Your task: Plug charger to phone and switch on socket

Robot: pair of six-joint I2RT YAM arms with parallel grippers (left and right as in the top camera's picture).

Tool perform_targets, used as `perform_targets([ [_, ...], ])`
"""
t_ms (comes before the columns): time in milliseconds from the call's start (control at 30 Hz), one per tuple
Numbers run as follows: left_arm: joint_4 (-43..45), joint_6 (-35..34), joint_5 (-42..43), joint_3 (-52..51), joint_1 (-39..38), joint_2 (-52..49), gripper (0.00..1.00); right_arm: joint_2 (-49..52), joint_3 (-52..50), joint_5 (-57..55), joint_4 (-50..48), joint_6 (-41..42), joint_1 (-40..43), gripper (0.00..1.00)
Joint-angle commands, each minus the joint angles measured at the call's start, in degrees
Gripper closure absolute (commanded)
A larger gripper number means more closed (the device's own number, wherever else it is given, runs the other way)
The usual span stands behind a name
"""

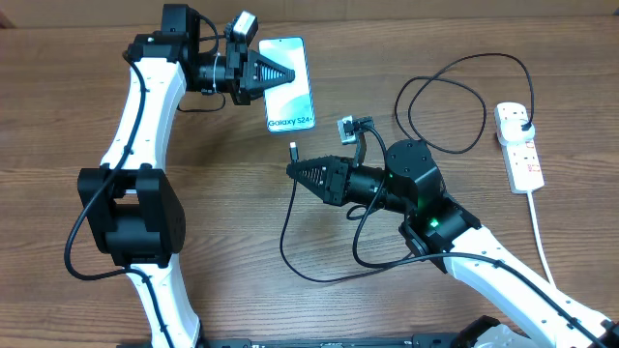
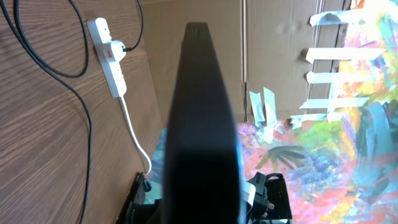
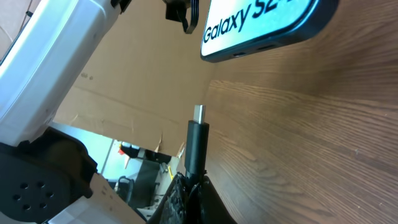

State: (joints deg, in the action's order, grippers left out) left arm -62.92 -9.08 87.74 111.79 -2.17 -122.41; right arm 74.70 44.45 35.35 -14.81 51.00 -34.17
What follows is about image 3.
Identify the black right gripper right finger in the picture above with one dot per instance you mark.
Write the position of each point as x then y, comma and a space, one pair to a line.
205, 206

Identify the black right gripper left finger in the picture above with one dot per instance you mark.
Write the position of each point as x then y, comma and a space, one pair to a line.
173, 206

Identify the Samsung Galaxy smartphone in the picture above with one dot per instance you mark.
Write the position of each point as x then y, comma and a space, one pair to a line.
236, 28

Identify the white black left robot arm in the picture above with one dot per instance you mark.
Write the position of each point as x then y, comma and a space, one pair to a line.
44, 170

